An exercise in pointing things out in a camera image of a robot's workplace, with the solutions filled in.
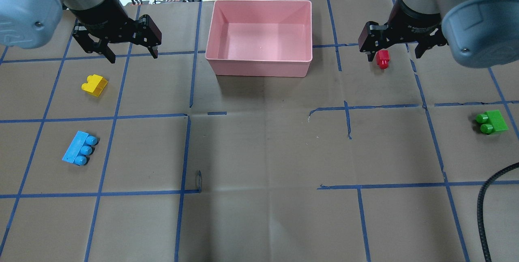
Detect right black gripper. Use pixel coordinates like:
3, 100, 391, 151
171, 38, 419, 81
358, 9, 448, 62

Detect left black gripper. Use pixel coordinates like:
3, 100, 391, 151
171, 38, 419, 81
72, 9, 163, 64

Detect red toy block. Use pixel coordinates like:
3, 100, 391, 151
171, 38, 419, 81
375, 49, 390, 70

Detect yellow toy block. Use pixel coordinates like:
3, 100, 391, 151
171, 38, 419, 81
80, 75, 109, 97

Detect blue toy block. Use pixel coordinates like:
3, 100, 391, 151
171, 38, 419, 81
62, 131, 99, 166

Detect green toy block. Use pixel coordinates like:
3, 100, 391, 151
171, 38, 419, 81
475, 110, 508, 135

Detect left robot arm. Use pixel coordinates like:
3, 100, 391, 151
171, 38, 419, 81
0, 0, 162, 64

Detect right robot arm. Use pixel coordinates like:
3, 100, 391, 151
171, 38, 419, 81
358, 0, 519, 68

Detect pink plastic box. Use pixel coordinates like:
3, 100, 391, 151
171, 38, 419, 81
205, 0, 313, 77

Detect black corrugated cable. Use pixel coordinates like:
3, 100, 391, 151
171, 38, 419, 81
477, 162, 519, 262

